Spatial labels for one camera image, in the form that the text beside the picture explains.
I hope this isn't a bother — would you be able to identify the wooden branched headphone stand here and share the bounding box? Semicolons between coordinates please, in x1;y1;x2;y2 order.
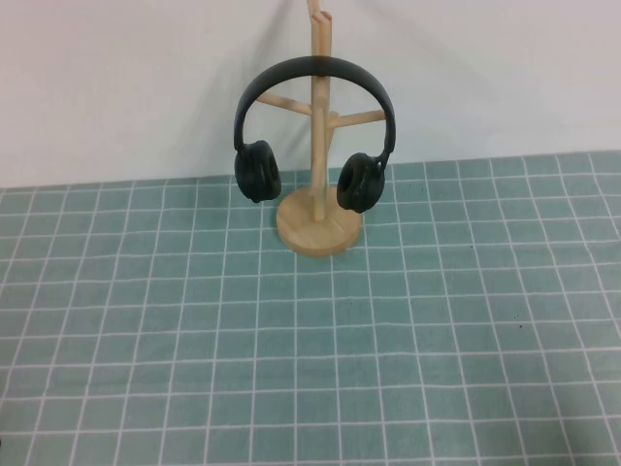
255;0;387;260

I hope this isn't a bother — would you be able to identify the black over-ear headphones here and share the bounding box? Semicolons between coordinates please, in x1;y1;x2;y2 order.
232;54;398;216

